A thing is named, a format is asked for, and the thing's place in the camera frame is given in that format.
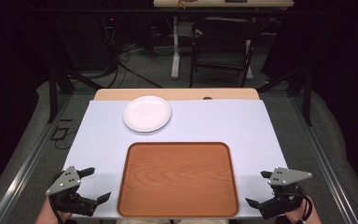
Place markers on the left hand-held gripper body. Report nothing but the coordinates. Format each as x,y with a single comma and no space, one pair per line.
62,183

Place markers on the person's right hand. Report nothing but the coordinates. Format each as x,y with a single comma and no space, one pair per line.
304,216

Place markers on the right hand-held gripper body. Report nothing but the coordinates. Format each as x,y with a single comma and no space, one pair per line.
287,177

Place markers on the light wooden table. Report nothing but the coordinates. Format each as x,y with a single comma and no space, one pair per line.
180,93

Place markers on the person's left hand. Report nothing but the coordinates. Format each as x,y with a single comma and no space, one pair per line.
48,215

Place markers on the white table mat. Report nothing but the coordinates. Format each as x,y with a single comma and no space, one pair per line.
230,124

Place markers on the white round plate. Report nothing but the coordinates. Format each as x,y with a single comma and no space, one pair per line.
147,114

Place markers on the white desk leg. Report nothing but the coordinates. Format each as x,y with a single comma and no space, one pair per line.
175,59
249,62

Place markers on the black metal stand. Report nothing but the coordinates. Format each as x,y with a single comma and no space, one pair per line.
53,93
307,99

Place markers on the metal floor rail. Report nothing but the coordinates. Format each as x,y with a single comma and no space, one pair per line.
326,165
21,175

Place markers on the black horizontal frame bar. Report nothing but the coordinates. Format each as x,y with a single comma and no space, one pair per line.
136,11

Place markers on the black folding chair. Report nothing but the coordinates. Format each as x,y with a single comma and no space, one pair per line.
223,31

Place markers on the brown wooden tray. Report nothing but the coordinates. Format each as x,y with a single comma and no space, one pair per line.
178,180

